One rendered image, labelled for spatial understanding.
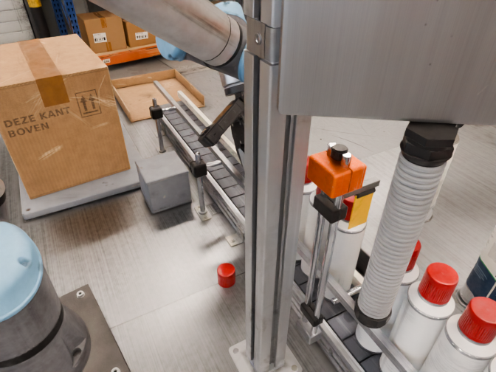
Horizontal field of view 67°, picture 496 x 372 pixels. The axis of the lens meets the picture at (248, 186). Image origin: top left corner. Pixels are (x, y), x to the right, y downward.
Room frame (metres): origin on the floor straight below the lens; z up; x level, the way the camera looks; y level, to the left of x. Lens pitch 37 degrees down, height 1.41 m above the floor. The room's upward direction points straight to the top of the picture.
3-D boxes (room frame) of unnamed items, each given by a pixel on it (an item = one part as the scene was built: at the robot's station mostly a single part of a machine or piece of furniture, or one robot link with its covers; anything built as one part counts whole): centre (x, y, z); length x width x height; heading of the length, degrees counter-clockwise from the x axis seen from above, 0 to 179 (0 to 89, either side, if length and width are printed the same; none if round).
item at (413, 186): (0.22, -0.12, 1.18); 0.04 x 0.04 x 0.21
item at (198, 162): (0.67, 0.09, 0.91); 0.07 x 0.03 x 0.16; 118
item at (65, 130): (0.87, 0.48, 0.99); 0.30 x 0.24 x 0.27; 32
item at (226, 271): (0.46, 0.04, 0.85); 0.03 x 0.03 x 0.03
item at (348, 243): (0.40, -0.14, 0.98); 0.05 x 0.05 x 0.20
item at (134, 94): (1.29, 0.34, 0.85); 0.30 x 0.26 x 0.04; 28
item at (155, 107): (0.93, 0.23, 0.91); 0.07 x 0.03 x 0.16; 118
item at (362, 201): (0.36, -0.14, 1.09); 0.03 x 0.01 x 0.06; 118
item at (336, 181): (0.34, -0.12, 1.05); 0.10 x 0.04 x 0.33; 118
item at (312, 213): (0.45, -0.12, 0.98); 0.05 x 0.05 x 0.20
